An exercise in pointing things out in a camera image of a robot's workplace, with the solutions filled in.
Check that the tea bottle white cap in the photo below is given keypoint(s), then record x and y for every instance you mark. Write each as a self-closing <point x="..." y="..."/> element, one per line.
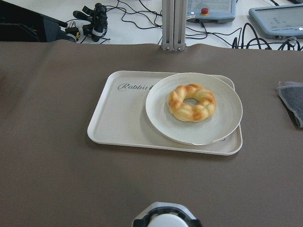
<point x="165" y="214"/>

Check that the cream serving tray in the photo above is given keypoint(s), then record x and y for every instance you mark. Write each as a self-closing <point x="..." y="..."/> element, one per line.
<point x="120" y="116"/>

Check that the white round plate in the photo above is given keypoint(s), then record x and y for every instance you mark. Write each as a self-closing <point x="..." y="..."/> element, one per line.
<point x="225" y="120"/>

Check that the blue teach pendant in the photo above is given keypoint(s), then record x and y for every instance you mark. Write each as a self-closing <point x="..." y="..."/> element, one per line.
<point x="207" y="11"/>
<point x="279" y="22"/>

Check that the grey folded cloth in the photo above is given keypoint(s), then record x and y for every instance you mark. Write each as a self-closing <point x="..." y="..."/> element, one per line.
<point x="291" y="93"/>

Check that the braided ring bread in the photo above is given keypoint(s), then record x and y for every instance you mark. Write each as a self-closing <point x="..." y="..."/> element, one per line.
<point x="204" y="109"/>

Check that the black camera on floor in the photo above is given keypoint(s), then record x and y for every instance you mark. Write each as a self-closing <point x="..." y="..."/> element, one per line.
<point x="97" y="18"/>

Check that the aluminium frame post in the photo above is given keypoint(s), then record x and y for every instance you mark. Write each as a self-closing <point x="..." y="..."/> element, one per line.
<point x="174" y="14"/>

